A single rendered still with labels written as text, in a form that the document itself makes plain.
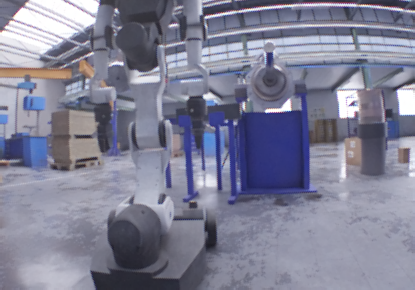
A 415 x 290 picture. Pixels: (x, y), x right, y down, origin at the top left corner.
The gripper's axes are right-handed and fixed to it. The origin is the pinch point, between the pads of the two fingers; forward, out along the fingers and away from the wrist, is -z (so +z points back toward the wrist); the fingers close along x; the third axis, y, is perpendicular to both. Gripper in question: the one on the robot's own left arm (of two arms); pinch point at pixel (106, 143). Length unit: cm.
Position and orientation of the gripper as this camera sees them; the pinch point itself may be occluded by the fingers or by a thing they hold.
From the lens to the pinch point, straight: 104.7
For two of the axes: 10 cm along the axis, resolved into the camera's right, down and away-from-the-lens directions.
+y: -10.0, 0.5, -0.3
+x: -0.4, -1.8, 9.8
